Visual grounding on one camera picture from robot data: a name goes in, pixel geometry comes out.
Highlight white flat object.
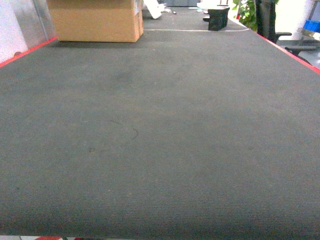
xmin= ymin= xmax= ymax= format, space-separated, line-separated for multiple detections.
xmin=143 ymin=0 xmax=162 ymax=19

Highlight black stacked blocks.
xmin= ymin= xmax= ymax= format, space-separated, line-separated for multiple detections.
xmin=203 ymin=6 xmax=230 ymax=31

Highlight brown cardboard box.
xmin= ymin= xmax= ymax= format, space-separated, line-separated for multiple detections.
xmin=47 ymin=0 xmax=144 ymax=43

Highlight green potted plant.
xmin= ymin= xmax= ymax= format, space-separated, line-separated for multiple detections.
xmin=232 ymin=0 xmax=258 ymax=32

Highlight black office chair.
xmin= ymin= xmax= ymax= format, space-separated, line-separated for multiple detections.
xmin=254 ymin=0 xmax=317 ymax=59

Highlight blue bin in background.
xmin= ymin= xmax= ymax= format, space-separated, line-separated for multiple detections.
xmin=303 ymin=19 xmax=320 ymax=33

